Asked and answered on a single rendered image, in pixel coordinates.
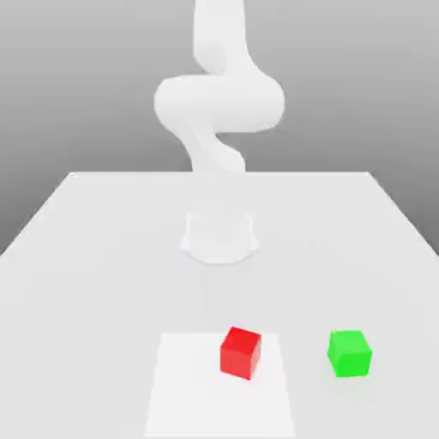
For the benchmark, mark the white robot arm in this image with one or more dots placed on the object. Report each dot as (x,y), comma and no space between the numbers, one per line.
(219,103)

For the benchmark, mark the small red cube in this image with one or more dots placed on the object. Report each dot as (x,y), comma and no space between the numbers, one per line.
(239,353)

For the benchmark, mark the small green cube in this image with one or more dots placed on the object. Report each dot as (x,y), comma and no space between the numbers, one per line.
(349,353)

